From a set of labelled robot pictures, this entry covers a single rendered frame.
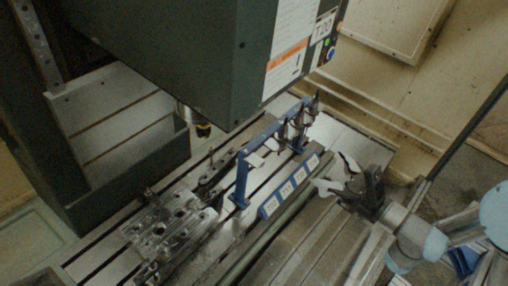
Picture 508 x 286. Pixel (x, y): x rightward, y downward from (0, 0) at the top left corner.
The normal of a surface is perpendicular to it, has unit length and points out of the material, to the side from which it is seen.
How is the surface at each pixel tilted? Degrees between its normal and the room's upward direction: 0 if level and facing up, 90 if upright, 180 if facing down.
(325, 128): 24
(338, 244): 8
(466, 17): 90
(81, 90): 91
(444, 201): 0
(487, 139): 90
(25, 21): 90
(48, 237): 0
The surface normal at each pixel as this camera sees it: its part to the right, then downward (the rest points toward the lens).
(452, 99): -0.63, 0.52
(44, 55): 0.77, 0.51
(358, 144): -0.17, -0.40
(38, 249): 0.10, -0.68
